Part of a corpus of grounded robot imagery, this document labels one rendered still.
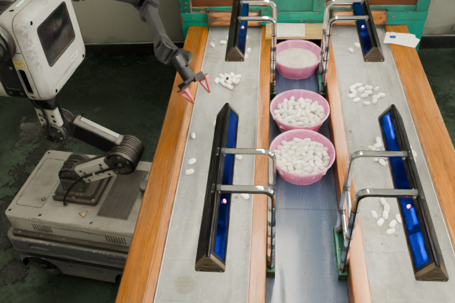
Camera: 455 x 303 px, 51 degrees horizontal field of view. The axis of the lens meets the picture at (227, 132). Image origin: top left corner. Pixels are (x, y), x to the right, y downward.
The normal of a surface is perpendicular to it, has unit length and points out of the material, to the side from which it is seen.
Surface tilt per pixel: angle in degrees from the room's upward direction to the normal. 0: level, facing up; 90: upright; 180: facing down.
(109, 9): 90
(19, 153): 0
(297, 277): 0
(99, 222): 0
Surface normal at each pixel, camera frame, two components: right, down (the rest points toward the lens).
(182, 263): -0.05, -0.73
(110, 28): -0.04, 0.68
